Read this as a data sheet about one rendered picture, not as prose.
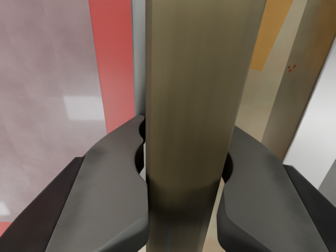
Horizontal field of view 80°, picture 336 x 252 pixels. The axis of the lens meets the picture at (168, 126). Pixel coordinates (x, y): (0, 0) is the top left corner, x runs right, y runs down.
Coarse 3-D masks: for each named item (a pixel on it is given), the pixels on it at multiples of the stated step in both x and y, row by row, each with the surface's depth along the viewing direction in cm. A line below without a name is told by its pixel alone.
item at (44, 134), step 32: (0, 96) 17; (32, 96) 16; (0, 128) 18; (32, 128) 18; (64, 128) 18; (96, 128) 18; (0, 160) 20; (32, 160) 20; (64, 160) 20; (0, 192) 22; (32, 192) 22; (0, 224) 25
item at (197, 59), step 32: (160, 0) 5; (192, 0) 4; (224, 0) 4; (256, 0) 5; (160, 32) 5; (192, 32) 5; (224, 32) 5; (256, 32) 5; (160, 64) 5; (192, 64) 5; (224, 64) 5; (160, 96) 6; (192, 96) 6; (224, 96) 6; (160, 128) 6; (192, 128) 6; (224, 128) 6; (160, 160) 7; (192, 160) 7; (224, 160) 7; (160, 192) 8; (192, 192) 8; (160, 224) 9; (192, 224) 9
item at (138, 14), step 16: (144, 0) 10; (144, 16) 10; (144, 32) 11; (144, 48) 11; (144, 64) 12; (144, 80) 12; (144, 96) 13; (144, 112) 13; (144, 144) 14; (144, 160) 15; (144, 176) 16
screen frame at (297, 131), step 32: (320, 0) 12; (320, 32) 12; (288, 64) 15; (320, 64) 12; (288, 96) 14; (320, 96) 12; (288, 128) 14; (320, 128) 13; (288, 160) 15; (320, 160) 15
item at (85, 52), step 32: (0, 0) 13; (32, 0) 13; (64, 0) 13; (96, 0) 13; (128, 0) 13; (0, 32) 14; (32, 32) 14; (64, 32) 14; (96, 32) 14; (128, 32) 14; (0, 64) 15; (32, 64) 15; (64, 64) 15; (96, 64) 15; (128, 64) 15; (64, 96) 16; (96, 96) 16; (128, 96) 16
